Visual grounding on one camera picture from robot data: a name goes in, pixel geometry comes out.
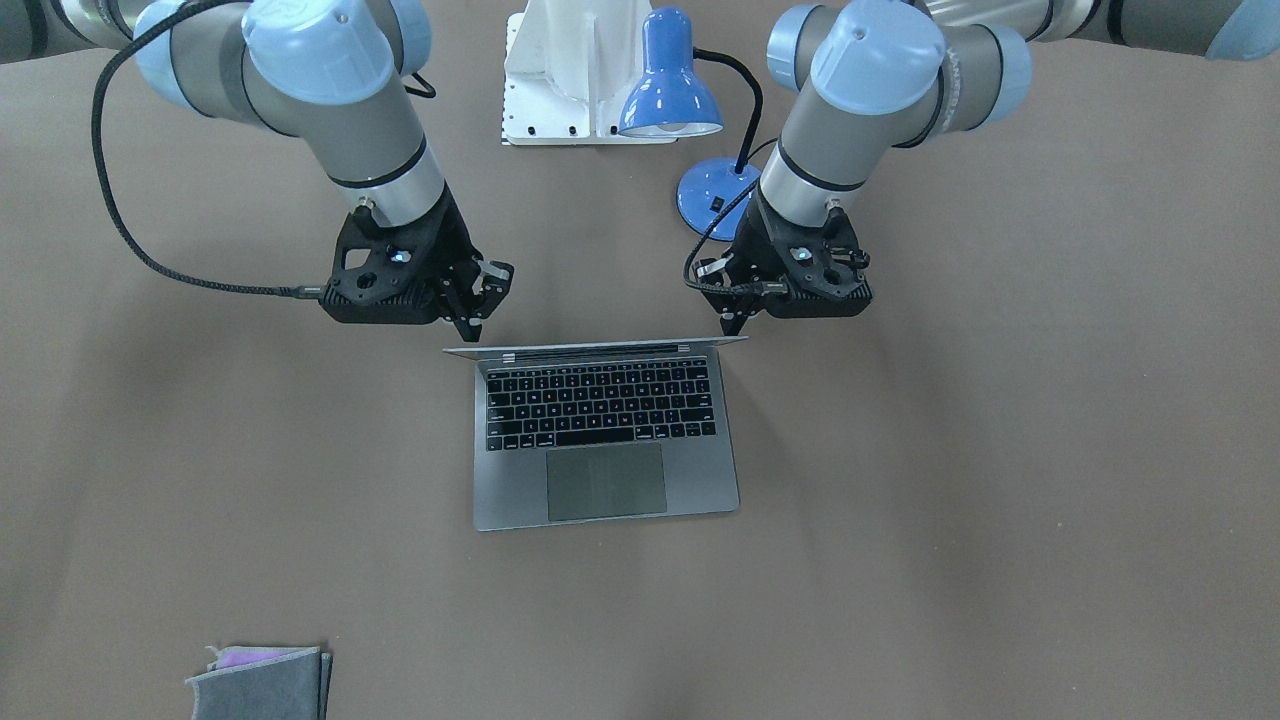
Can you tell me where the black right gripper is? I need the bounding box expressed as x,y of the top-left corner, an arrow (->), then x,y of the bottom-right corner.
399,190 -> 515,343

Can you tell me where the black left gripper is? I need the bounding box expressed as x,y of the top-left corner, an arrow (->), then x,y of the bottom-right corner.
698,190 -> 846,336

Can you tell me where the grey laptop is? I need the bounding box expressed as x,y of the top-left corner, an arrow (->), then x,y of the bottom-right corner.
456,336 -> 740,530

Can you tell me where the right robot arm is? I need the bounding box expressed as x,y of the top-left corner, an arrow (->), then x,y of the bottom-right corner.
3,1 -> 515,343

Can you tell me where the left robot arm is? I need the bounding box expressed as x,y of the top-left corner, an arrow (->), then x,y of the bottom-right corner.
686,1 -> 1279,336

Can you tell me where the blue desk lamp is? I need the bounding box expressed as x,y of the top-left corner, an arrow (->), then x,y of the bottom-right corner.
617,6 -> 763,233

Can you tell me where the folded grey cloth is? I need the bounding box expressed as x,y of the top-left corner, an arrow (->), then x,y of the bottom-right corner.
186,646 -> 332,719

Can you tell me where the braided black cable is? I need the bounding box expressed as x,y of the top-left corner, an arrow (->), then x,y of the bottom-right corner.
684,181 -> 781,299
91,0 -> 332,300

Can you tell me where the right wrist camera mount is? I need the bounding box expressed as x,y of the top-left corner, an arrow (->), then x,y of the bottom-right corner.
319,206 -> 443,325

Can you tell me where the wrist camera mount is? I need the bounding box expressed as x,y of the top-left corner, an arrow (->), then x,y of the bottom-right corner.
319,206 -> 443,325
748,199 -> 874,319

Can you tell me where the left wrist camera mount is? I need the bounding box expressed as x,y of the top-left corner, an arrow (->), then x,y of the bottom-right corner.
748,199 -> 874,319

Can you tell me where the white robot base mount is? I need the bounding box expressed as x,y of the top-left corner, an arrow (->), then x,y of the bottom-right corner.
502,1 -> 653,146

